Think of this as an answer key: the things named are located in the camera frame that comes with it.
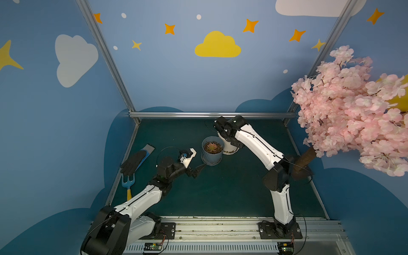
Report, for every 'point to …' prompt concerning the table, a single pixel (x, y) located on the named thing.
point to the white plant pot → (228, 149)
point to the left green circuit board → (152, 246)
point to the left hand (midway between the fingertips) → (199, 154)
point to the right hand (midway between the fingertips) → (248, 134)
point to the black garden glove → (129, 166)
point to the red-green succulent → (212, 147)
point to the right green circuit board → (286, 248)
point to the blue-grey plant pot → (212, 158)
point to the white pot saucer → (230, 153)
